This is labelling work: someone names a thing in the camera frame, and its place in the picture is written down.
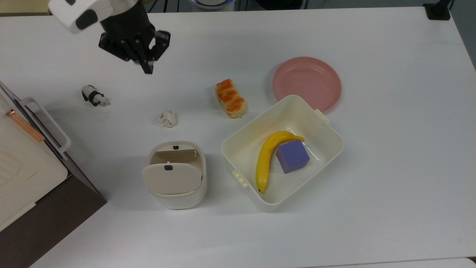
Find dark object behind table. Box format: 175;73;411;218
256;0;300;11

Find tan wooden board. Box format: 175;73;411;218
0;0;51;16

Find white and brown oven appliance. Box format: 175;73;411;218
0;81;108;268

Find black and white panda toy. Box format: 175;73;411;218
81;84;110;107

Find white oven door handle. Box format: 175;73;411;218
20;97;72;156

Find cream plastic storage box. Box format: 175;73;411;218
221;95;344;212

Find crumpled white paper ball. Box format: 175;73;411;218
157;110;177;128

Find black table clamp mount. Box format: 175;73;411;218
423;0;453;20

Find cream push-button trash can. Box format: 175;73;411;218
142;140;207;210

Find yellow banana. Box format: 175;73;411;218
255;130;305;194

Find braided orange bread loaf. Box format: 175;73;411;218
215;79;248;119

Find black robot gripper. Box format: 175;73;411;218
98;4;171;74

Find pink round plate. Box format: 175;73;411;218
273;56;342;114

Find cream trash can lid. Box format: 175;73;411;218
142;162;203;196

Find blue and white round device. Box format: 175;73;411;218
190;0;235;10

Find purple foam cube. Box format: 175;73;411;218
276;140;311;175

